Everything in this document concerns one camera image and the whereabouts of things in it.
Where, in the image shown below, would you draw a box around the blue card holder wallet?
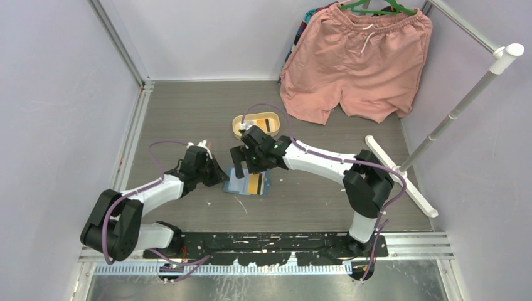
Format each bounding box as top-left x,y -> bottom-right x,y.
223,167 -> 270,196

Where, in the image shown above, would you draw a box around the gold striped credit card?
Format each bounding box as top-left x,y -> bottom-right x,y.
246,172 -> 266,195

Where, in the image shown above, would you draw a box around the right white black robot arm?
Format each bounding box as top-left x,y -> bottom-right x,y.
230,125 -> 394,258

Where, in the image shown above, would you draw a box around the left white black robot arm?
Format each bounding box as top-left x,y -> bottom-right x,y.
80,144 -> 229,264

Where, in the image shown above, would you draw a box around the orange card in tray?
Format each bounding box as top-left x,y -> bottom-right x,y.
255,118 -> 274,134

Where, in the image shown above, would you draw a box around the beige oval tray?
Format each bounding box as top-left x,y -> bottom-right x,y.
232,112 -> 280,139

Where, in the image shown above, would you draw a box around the pink shorts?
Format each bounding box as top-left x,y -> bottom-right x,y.
279,4 -> 433,124

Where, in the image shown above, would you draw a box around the colourful patterned garment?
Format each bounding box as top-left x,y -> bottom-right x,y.
281,1 -> 338,70

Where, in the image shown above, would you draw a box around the green clothes hanger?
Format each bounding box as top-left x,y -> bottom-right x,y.
339,0 -> 417,16

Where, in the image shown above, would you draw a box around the grey white clothes rack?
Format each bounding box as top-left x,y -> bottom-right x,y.
365,43 -> 524,218

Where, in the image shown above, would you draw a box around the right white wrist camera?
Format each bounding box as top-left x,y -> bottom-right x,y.
238,120 -> 255,134

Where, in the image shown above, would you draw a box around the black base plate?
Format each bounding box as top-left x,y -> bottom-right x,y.
158,231 -> 388,267

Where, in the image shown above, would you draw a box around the aluminium frame rail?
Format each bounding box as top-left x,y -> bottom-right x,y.
80,79 -> 154,247

